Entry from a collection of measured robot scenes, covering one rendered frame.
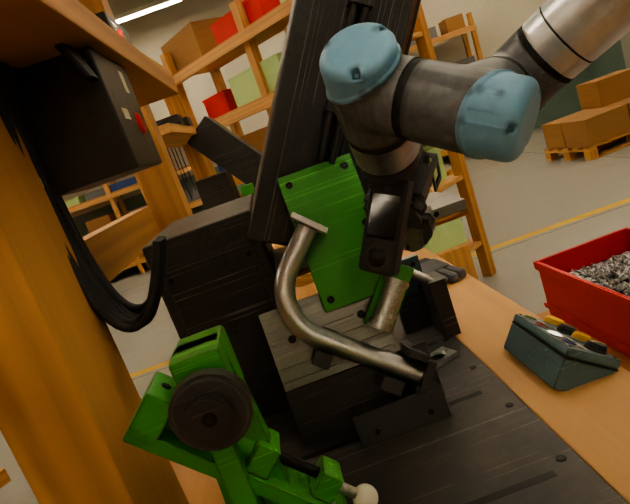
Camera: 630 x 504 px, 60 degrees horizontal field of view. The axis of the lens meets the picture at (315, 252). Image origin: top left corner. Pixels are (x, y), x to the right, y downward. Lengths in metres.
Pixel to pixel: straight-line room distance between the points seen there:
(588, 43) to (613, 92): 6.81
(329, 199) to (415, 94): 0.34
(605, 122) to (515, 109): 6.34
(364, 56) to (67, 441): 0.47
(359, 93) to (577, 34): 0.21
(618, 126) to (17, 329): 6.65
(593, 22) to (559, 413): 0.45
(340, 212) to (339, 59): 0.33
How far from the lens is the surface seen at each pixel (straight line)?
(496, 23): 10.52
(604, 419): 0.74
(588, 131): 6.66
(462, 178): 3.66
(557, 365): 0.79
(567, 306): 1.16
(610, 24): 0.58
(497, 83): 0.48
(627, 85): 7.50
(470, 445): 0.73
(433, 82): 0.49
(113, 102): 0.72
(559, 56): 0.59
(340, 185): 0.80
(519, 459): 0.70
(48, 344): 0.60
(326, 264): 0.79
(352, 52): 0.51
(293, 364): 0.82
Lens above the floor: 1.32
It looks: 12 degrees down
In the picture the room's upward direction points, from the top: 20 degrees counter-clockwise
